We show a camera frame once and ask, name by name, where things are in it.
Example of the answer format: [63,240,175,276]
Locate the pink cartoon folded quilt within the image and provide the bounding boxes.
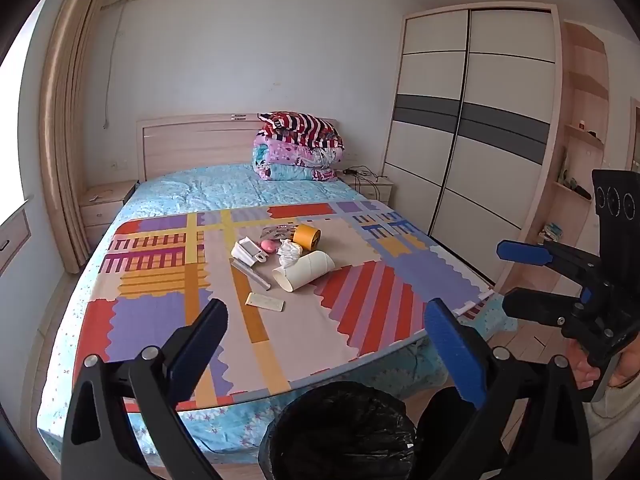
[252,132,344,182]

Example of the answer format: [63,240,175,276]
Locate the yellow tape roll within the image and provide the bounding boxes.
[292,224,322,251]

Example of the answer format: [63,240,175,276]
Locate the black charger cables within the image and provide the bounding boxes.
[342,165,389,184]

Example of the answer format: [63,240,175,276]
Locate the air conditioner power cable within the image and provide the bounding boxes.
[101,2,127,130]

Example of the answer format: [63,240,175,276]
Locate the white sliding door wardrobe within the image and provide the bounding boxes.
[382,4,561,287]

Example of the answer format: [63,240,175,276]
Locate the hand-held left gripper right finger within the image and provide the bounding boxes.
[424,298,593,480]

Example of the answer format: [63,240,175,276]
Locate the silver blister pack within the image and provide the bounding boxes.
[258,225,297,249]

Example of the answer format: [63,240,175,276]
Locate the dark shelf item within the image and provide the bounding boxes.
[562,177,592,198]

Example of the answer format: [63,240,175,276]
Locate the wooden drawer cabinet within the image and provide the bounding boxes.
[0,207,32,275]

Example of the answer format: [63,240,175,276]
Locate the bin with black bag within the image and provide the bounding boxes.
[259,381,476,480]

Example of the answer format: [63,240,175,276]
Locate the colourful patterned blanket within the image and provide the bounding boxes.
[86,199,495,413]

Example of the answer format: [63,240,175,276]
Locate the crumpled white tissue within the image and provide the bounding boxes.
[277,239,304,269]

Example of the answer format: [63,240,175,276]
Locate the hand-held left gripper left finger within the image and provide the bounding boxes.
[61,298,230,480]

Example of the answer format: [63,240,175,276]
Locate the beige curtain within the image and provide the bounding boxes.
[39,0,115,275]

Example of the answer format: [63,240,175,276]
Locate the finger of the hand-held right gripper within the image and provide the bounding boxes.
[502,287,592,328]
[496,240,604,289]

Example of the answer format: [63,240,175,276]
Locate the long white strip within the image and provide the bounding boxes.
[229,258,274,292]

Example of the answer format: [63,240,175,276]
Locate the wooden bed, blue sheet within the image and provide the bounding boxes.
[36,164,506,467]

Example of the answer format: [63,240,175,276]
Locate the white card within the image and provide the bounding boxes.
[245,292,286,313]

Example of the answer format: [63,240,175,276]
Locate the wooden corner shelf unit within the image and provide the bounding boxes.
[500,20,612,293]

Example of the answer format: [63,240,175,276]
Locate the wooden nightstand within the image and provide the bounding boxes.
[344,172,396,206]
[80,180,139,247]

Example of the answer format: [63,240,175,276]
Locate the white paper tube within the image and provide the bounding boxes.
[271,250,335,293]

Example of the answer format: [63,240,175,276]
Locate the person's right hand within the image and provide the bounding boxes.
[567,337,640,391]

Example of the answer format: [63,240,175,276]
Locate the wooden bed headboard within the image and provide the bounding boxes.
[136,114,341,183]

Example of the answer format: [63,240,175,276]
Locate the striped folded quilt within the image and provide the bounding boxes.
[257,111,344,150]

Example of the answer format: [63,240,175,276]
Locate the window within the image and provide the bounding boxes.
[0,7,53,223]

